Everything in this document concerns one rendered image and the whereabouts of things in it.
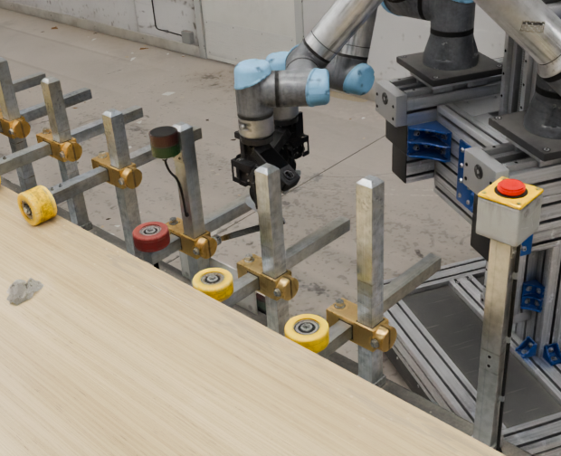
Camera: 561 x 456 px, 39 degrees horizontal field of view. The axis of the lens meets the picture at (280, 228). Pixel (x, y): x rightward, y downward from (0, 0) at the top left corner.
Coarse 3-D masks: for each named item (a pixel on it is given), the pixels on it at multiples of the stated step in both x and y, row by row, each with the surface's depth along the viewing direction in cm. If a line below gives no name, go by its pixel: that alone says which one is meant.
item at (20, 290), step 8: (16, 280) 161; (24, 280) 162; (32, 280) 160; (8, 288) 160; (16, 288) 158; (24, 288) 159; (32, 288) 159; (40, 288) 160; (8, 296) 157; (16, 296) 157; (24, 296) 157; (32, 296) 157; (16, 304) 155
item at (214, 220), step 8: (240, 200) 196; (224, 208) 193; (232, 208) 193; (240, 208) 194; (248, 208) 197; (208, 216) 190; (216, 216) 190; (224, 216) 191; (232, 216) 193; (208, 224) 188; (216, 224) 190; (176, 240) 182; (168, 248) 181; (176, 248) 183; (144, 256) 180; (152, 256) 177; (160, 256) 179; (152, 264) 179
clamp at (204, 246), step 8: (168, 224) 186; (176, 224) 185; (176, 232) 183; (208, 232) 182; (184, 240) 181; (192, 240) 179; (200, 240) 179; (208, 240) 179; (184, 248) 183; (192, 248) 180; (200, 248) 179; (208, 248) 180; (192, 256) 182; (200, 256) 180; (208, 256) 181
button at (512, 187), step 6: (504, 180) 118; (510, 180) 118; (516, 180) 118; (498, 186) 117; (504, 186) 117; (510, 186) 116; (516, 186) 116; (522, 186) 116; (504, 192) 116; (510, 192) 116; (516, 192) 115; (522, 192) 116
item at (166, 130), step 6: (168, 126) 167; (150, 132) 165; (156, 132) 165; (162, 132) 165; (168, 132) 164; (174, 132) 164; (180, 150) 168; (180, 156) 169; (180, 162) 170; (168, 168) 169; (180, 186) 173; (180, 192) 174; (186, 216) 177
